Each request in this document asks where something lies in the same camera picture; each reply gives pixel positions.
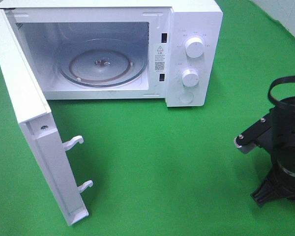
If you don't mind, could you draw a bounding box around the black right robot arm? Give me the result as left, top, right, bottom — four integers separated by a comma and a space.
251, 106, 295, 206

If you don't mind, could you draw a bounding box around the white dial knob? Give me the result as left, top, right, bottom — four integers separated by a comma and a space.
184, 36, 205, 59
181, 69, 200, 87

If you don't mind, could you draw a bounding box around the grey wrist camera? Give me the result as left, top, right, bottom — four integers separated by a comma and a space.
234, 109, 273, 154

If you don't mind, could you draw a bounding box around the white microwave oven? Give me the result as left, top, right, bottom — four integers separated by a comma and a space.
0, 0, 223, 107

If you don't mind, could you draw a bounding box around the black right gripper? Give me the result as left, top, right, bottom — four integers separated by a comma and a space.
251, 128, 295, 207

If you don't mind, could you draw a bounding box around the round white door button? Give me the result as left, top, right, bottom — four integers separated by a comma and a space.
179, 92, 194, 104

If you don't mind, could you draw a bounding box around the green table cloth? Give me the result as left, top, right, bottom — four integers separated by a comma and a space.
0, 0, 295, 236

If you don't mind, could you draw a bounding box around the glass microwave turntable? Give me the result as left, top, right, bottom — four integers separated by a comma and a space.
58, 38, 148, 88

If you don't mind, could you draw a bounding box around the white microwave door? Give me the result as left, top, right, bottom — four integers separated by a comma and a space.
0, 9, 93, 225

